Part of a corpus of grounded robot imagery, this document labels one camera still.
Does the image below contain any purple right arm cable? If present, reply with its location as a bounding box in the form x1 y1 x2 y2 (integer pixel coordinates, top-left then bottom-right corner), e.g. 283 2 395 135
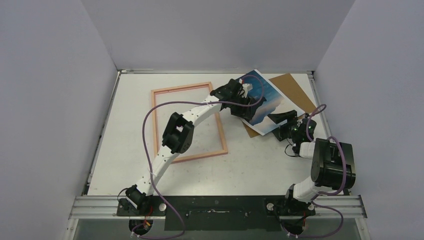
281 103 348 239

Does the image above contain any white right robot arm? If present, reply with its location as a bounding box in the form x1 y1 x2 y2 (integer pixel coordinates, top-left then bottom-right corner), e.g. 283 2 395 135
268 110 356 215

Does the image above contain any aluminium front rail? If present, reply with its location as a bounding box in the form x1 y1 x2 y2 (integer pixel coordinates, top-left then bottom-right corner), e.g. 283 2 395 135
69 195 368 220

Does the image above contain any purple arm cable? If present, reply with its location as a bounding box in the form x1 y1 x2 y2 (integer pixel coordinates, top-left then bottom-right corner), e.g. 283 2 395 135
281 103 348 239
130 74 266 240

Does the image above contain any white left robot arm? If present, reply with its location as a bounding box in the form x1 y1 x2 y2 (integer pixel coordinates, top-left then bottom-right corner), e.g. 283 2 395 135
125 78 266 216

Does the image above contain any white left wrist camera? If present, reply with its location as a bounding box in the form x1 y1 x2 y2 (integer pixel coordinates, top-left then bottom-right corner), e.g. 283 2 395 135
241 83 253 98

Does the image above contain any brown cardboard backing board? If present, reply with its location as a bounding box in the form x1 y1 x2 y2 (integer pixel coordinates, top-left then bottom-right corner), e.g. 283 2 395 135
243 73 317 138

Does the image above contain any landscape photo print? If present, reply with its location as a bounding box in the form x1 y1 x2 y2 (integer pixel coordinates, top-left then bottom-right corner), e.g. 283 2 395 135
239 69 305 136

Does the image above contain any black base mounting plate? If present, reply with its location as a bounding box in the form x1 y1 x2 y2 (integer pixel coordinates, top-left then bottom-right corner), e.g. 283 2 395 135
116 195 316 232

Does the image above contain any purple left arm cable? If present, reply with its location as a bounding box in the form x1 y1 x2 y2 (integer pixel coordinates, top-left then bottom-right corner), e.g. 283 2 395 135
130 74 266 240

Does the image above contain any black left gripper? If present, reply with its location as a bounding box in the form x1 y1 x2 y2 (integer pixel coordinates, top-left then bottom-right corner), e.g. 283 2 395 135
229 95 251 121

